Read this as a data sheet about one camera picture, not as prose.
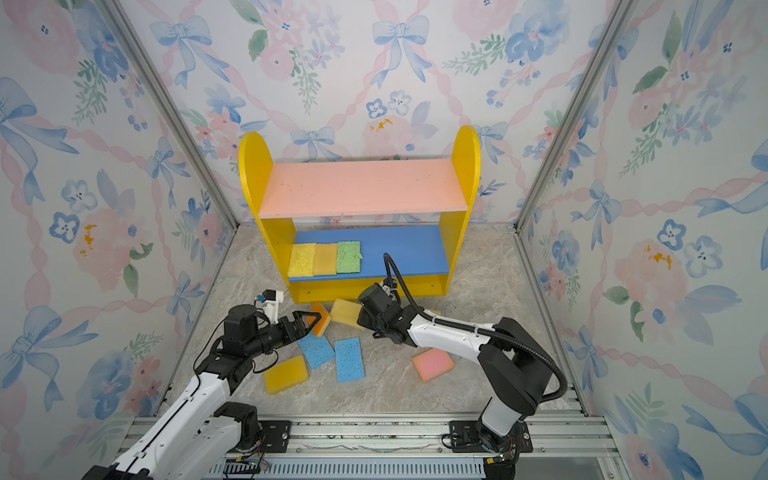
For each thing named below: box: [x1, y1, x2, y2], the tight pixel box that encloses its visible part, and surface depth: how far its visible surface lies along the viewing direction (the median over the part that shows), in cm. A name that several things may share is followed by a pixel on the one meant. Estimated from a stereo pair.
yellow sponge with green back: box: [313, 244, 338, 276], surface depth 92 cm
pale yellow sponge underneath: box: [331, 298, 363, 329], surface depth 89 cm
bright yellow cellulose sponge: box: [287, 243, 316, 277], surface depth 92 cm
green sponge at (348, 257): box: [336, 241, 363, 274], surface depth 92 cm
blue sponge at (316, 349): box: [298, 330, 335, 370], surface depth 88 cm
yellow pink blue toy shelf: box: [240, 127, 481, 304], surface depth 90 cm
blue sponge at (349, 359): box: [334, 337, 365, 383], surface depth 87 cm
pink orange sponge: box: [412, 348, 455, 384], surface depth 87 cm
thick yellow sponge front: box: [263, 355, 309, 395], surface depth 84 cm
